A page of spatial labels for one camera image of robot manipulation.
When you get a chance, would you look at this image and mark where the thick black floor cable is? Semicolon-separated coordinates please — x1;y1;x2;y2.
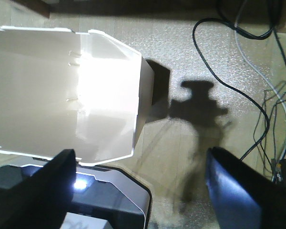
192;18;270;160

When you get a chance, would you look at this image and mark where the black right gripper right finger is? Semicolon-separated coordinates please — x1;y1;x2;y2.
205;147;286;229

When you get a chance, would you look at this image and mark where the white floor cable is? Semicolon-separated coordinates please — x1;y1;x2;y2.
234;0;286;163

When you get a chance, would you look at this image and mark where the white plastic trash bin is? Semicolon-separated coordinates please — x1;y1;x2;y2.
0;26;154;166

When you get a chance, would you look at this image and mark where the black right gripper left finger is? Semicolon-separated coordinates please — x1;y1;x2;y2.
0;149;76;229

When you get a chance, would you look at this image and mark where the robot base black white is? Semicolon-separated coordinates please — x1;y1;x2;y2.
69;166;152;229

